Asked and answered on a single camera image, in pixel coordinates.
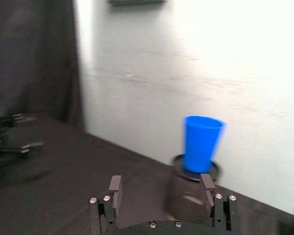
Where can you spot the blue plastic cup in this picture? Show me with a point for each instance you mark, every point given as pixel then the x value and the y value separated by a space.
pixel 202 144

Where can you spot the dark hanging curtain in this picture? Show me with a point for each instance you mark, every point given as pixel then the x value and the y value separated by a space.
pixel 31 58

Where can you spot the black table cloth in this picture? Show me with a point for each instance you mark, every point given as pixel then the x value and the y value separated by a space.
pixel 63 186

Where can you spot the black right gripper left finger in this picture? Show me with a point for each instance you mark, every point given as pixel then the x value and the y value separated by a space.
pixel 105 210

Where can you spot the black cylinder stand with disc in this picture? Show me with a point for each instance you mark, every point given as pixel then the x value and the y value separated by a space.
pixel 186 198

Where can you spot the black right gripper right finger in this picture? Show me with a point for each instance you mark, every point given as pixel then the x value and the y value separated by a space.
pixel 223 210

